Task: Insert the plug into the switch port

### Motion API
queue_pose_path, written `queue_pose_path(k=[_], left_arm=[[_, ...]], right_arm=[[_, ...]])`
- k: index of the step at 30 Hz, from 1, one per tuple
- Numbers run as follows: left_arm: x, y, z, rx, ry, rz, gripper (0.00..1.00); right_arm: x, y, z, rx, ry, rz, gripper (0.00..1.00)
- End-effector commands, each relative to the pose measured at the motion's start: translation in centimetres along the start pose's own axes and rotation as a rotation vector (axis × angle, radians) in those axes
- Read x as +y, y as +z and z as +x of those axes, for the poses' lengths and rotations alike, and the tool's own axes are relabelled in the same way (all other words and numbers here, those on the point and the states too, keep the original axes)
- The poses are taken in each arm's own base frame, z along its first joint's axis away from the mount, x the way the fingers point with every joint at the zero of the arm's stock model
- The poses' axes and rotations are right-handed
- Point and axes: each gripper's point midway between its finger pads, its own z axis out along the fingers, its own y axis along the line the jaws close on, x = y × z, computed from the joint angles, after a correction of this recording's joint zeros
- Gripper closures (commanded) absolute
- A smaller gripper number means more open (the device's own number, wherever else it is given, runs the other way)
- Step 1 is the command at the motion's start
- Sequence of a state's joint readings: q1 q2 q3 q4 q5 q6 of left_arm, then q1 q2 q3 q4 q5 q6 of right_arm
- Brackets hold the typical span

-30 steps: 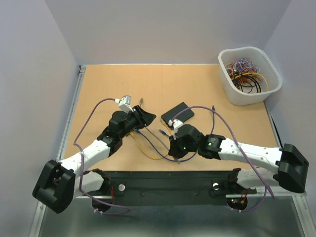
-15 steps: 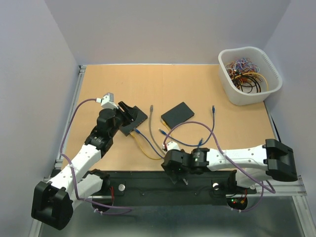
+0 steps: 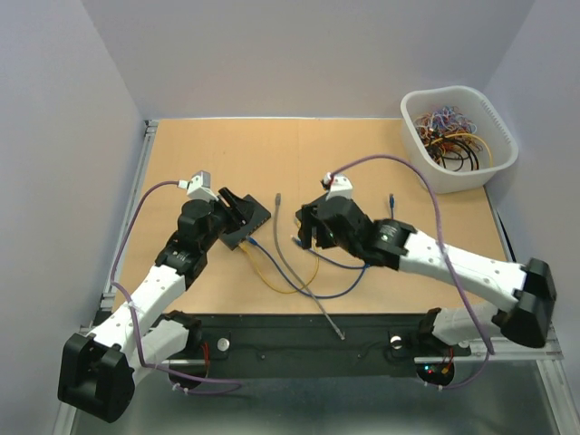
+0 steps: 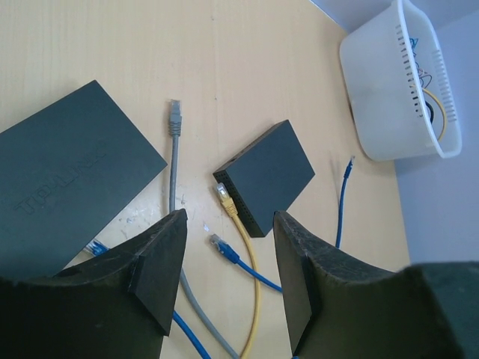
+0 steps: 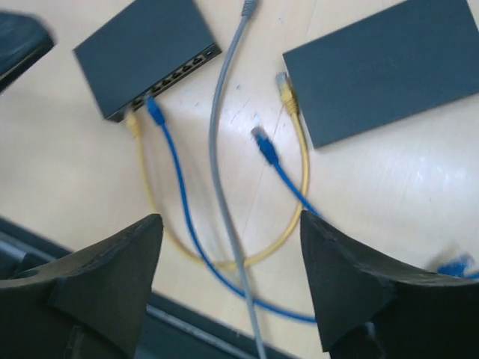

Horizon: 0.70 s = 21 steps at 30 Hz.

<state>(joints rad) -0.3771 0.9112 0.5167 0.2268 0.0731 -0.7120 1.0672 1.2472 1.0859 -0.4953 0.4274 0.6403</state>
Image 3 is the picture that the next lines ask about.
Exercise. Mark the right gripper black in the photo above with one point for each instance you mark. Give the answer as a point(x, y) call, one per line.
point(312, 220)

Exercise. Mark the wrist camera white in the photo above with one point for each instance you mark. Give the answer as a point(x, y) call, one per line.
point(337, 186)
point(198, 187)

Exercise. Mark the white plastic bin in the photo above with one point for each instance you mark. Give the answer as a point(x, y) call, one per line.
point(455, 137)

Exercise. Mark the aluminium frame rail front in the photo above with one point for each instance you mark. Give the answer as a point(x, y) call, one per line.
point(512, 349)

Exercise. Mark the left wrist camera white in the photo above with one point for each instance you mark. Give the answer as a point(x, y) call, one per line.
point(198, 187)

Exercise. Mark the black network switch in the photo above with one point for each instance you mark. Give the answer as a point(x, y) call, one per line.
point(299, 217)
point(259, 216)

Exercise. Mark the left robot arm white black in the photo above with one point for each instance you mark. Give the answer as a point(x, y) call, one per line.
point(101, 370)

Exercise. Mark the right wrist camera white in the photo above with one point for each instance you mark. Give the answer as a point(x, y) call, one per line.
point(337, 186)

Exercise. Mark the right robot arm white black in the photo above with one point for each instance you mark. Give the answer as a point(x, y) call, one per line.
point(519, 298)

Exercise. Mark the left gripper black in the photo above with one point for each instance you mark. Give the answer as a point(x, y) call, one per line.
point(238, 213)

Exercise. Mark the aluminium frame rail left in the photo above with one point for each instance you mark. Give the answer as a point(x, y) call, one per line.
point(108, 293)

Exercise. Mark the aluminium frame rail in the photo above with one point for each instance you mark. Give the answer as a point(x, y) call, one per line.
point(512, 349)
point(108, 293)

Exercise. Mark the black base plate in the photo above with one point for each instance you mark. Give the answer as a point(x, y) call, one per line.
point(259, 346)

